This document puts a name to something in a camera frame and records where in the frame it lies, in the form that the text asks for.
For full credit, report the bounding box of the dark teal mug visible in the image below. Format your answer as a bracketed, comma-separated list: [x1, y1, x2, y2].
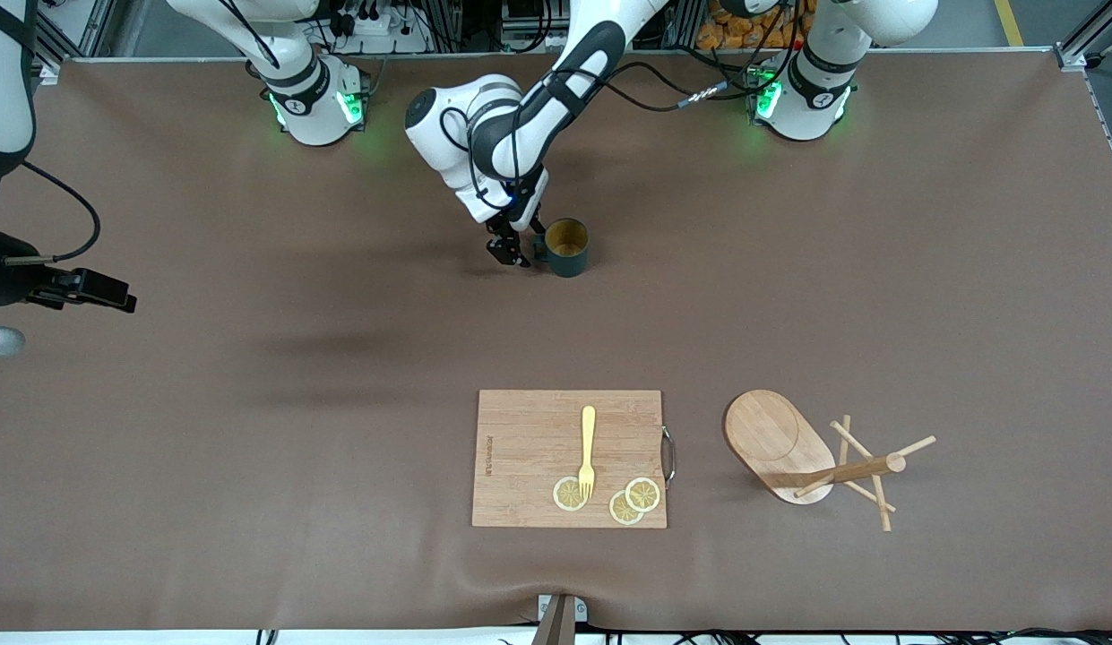
[530, 218, 590, 277]

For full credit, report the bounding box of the wooden mug tree rack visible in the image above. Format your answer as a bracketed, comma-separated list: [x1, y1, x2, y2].
[722, 388, 938, 533]

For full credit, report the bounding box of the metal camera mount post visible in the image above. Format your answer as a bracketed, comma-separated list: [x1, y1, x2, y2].
[530, 593, 589, 645]

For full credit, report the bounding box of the orange snack packets pile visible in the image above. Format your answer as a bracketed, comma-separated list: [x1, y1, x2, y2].
[696, 0, 809, 50]

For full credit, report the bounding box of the yellow plastic fork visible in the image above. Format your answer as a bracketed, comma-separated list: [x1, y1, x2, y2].
[578, 405, 599, 501]

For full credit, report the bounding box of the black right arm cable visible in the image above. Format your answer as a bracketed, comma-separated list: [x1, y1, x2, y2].
[22, 161, 102, 264]

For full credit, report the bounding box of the brown table mat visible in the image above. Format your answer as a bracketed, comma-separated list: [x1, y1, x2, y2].
[0, 49, 1112, 632]

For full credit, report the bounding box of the black control box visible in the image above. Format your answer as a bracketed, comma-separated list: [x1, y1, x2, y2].
[502, 0, 570, 32]

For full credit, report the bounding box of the wooden cutting board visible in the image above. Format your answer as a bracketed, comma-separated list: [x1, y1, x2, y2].
[471, 389, 677, 529]

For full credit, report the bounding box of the white power strip with plugs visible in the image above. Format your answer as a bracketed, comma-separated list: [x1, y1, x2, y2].
[327, 7, 433, 55]

